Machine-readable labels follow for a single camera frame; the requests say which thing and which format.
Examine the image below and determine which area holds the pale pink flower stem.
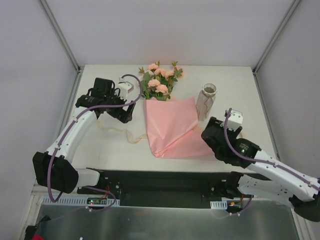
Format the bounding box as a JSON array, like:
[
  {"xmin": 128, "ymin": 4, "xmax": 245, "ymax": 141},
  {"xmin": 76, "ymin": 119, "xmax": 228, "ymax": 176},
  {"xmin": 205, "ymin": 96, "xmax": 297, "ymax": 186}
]
[{"xmin": 138, "ymin": 67, "xmax": 155, "ymax": 100}]

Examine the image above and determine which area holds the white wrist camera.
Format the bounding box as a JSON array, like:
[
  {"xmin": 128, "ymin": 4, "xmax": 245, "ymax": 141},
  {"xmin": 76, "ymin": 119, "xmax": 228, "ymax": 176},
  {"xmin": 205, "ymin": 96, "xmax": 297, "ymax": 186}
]
[
  {"xmin": 118, "ymin": 77, "xmax": 134, "ymax": 95},
  {"xmin": 226, "ymin": 109, "xmax": 244, "ymax": 131}
]

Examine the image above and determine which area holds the beige ribbed vase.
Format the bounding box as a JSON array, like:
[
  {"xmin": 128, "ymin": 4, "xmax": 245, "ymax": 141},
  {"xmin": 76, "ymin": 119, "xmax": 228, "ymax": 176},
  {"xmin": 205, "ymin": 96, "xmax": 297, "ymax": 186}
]
[{"xmin": 196, "ymin": 83, "xmax": 217, "ymax": 121}]

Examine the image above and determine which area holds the aluminium frame post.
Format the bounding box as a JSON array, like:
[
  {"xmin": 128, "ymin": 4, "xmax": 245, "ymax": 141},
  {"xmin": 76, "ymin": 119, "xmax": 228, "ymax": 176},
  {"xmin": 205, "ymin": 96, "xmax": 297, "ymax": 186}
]
[
  {"xmin": 37, "ymin": 0, "xmax": 81, "ymax": 73},
  {"xmin": 251, "ymin": 0, "xmax": 301, "ymax": 75}
]

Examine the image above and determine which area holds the pink wrapping paper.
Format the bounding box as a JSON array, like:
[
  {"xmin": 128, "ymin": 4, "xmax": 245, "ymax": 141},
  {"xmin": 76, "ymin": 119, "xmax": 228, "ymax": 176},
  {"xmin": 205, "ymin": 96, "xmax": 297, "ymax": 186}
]
[{"xmin": 144, "ymin": 97, "xmax": 214, "ymax": 159}]

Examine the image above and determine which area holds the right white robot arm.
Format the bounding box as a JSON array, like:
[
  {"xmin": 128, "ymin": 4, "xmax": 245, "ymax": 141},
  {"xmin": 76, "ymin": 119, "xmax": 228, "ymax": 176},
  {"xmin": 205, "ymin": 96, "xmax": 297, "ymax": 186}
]
[{"xmin": 201, "ymin": 117, "xmax": 320, "ymax": 222}]

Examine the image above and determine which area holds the left aluminium frame post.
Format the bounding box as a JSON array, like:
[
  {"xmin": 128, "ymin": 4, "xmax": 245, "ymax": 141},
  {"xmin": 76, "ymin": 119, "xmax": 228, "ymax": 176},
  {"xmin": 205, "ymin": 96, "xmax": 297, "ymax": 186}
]
[{"xmin": 37, "ymin": 0, "xmax": 81, "ymax": 73}]

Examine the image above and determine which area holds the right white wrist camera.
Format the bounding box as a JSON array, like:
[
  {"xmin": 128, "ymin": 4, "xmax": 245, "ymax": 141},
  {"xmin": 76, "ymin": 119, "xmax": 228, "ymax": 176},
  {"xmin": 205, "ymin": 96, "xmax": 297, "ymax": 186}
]
[{"xmin": 226, "ymin": 109, "xmax": 244, "ymax": 131}]

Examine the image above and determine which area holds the cream ribbon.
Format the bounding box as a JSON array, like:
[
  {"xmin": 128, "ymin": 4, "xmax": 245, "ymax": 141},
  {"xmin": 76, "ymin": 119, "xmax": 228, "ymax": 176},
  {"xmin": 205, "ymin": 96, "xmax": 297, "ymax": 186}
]
[{"xmin": 96, "ymin": 120, "xmax": 148, "ymax": 145}]

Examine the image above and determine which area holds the left white cable duct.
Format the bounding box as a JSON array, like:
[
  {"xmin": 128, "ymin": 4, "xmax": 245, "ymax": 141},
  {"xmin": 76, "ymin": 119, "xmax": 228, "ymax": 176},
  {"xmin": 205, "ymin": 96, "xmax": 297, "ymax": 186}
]
[{"xmin": 42, "ymin": 196, "xmax": 120, "ymax": 207}]

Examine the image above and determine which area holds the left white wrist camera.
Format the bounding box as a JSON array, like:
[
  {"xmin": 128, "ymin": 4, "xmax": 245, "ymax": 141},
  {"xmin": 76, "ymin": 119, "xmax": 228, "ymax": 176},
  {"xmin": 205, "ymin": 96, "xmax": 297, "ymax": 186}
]
[{"xmin": 118, "ymin": 77, "xmax": 134, "ymax": 95}]

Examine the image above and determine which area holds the red object at corner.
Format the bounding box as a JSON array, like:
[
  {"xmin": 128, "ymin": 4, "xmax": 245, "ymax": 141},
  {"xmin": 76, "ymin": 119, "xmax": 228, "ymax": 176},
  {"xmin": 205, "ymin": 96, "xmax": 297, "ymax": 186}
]
[{"xmin": 31, "ymin": 234, "xmax": 44, "ymax": 240}]

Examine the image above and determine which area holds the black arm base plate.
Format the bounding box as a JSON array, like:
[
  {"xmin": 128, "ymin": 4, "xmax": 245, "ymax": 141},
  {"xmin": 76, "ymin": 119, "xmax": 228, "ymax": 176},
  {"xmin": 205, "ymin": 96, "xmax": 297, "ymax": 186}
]
[{"xmin": 77, "ymin": 170, "xmax": 243, "ymax": 209}]

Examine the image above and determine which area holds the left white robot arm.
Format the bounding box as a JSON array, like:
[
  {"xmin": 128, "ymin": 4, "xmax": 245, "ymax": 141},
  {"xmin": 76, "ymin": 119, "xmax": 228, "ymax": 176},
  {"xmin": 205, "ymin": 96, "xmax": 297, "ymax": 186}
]
[{"xmin": 32, "ymin": 77, "xmax": 136, "ymax": 195}]

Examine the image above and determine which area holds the right white cable duct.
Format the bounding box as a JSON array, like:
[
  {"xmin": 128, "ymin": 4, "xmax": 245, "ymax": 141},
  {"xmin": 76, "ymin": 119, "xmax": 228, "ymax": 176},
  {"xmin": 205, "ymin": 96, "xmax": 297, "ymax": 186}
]
[{"xmin": 209, "ymin": 200, "xmax": 243, "ymax": 210}]

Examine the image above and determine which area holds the right aluminium frame post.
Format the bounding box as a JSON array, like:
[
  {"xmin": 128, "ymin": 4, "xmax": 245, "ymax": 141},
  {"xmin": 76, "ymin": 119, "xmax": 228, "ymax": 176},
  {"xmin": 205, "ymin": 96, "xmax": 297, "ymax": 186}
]
[{"xmin": 251, "ymin": 0, "xmax": 301, "ymax": 75}]

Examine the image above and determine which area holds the peach flower stem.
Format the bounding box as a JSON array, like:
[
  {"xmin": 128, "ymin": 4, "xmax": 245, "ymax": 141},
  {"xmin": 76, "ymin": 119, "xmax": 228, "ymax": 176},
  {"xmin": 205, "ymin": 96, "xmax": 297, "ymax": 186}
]
[
  {"xmin": 164, "ymin": 61, "xmax": 185, "ymax": 96},
  {"xmin": 147, "ymin": 61, "xmax": 171, "ymax": 101}
]

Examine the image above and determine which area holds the white cable duct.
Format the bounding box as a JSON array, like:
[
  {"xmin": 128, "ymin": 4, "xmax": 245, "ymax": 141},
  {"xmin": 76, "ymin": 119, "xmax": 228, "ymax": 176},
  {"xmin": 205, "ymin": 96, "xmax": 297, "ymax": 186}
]
[
  {"xmin": 42, "ymin": 196, "xmax": 120, "ymax": 207},
  {"xmin": 209, "ymin": 200, "xmax": 243, "ymax": 210}
]

